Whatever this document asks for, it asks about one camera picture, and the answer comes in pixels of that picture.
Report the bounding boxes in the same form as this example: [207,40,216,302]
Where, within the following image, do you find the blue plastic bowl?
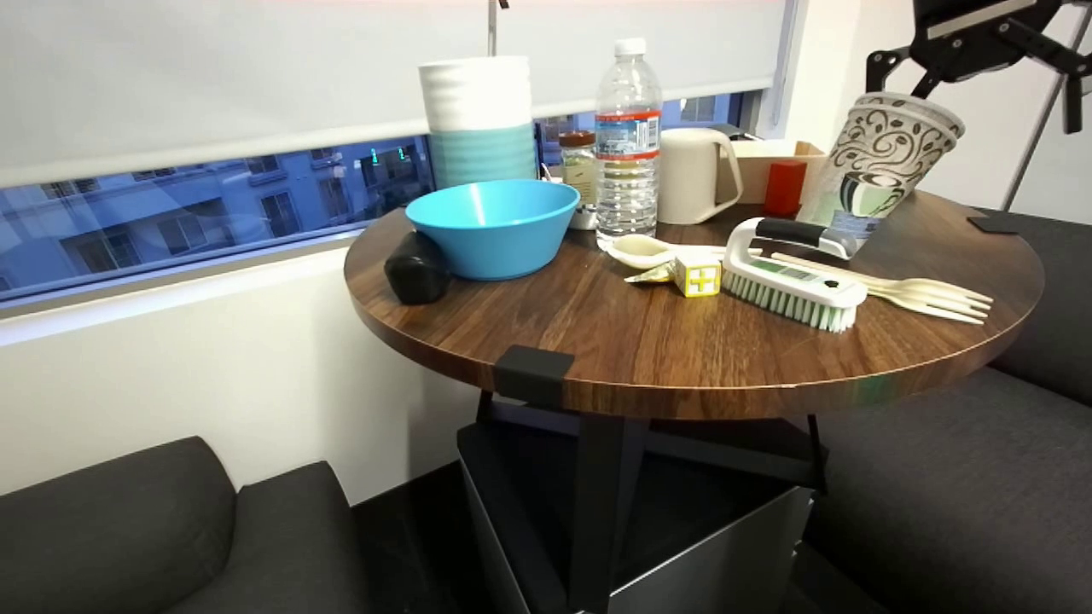
[404,178,582,285]

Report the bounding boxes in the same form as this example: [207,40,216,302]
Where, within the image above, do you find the patterned paper coffee cup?
[816,87,969,258]

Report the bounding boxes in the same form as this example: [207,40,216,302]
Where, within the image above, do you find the light wooden box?
[729,137,832,221]

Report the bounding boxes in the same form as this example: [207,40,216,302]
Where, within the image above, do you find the black metal table base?
[474,388,830,614]

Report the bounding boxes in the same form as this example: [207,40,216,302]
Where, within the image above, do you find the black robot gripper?
[862,0,1092,139]

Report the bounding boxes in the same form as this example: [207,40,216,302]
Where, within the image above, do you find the stack of plastic cups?
[417,54,546,192]

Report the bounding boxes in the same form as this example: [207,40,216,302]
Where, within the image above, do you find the glass window pane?
[0,84,777,310]

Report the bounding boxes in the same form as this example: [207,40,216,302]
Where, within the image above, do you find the small black cube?
[381,227,452,308]

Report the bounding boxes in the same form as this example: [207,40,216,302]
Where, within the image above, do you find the dark grey sofa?
[801,208,1092,614]
[0,434,460,614]

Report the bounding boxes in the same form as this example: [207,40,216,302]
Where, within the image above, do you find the white scrub brush green bristles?
[719,213,871,338]

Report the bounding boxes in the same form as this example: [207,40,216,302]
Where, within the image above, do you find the red plastic cup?
[760,156,812,221]

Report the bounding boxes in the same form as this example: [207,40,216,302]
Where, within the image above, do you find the small beige utensil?
[621,261,680,289]

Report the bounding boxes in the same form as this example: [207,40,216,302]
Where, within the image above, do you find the black table edge bracket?
[490,343,581,403]

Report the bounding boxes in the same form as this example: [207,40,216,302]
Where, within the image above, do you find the clear plastic water bottle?
[590,34,665,239]

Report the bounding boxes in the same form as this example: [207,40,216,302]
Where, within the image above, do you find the white roller blind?
[0,0,790,192]

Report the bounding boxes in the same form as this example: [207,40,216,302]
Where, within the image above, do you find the blind pull cord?
[485,0,510,61]

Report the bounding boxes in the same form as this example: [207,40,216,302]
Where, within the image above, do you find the wooden fork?
[770,244,995,331]

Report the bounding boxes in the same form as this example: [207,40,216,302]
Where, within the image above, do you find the grey slanted stand pole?
[1004,63,1078,213]

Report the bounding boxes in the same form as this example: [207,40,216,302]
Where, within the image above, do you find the black handled metal tool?
[752,213,859,261]

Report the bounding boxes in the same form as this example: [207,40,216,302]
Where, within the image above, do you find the small yellow cube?
[670,253,728,302]

